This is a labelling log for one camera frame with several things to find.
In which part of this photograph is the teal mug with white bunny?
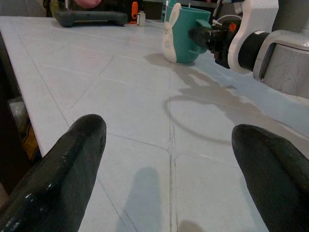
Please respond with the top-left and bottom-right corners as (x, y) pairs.
(162, 2), (212, 64)

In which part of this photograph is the dark grey handle-shaped tool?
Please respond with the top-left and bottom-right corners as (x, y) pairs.
(55, 10), (128, 28)

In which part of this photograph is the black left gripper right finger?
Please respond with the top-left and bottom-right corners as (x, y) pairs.
(231, 124), (309, 232)

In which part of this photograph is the white cable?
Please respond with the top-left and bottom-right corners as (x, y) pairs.
(212, 14), (242, 26)

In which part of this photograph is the orange tool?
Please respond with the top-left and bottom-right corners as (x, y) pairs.
(126, 1), (140, 25)

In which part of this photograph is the yellow and black box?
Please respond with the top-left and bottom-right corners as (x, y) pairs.
(8, 96), (42, 161)

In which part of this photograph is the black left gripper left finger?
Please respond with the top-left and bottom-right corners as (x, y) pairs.
(0, 114), (107, 232)

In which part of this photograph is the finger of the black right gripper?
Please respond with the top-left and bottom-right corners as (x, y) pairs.
(188, 24), (212, 49)

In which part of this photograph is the small white jar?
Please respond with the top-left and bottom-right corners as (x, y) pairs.
(136, 11), (146, 27)

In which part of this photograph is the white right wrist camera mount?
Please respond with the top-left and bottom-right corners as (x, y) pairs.
(227, 0), (280, 73)

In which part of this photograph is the pink round object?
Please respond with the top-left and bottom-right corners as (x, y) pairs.
(73, 0), (103, 8)

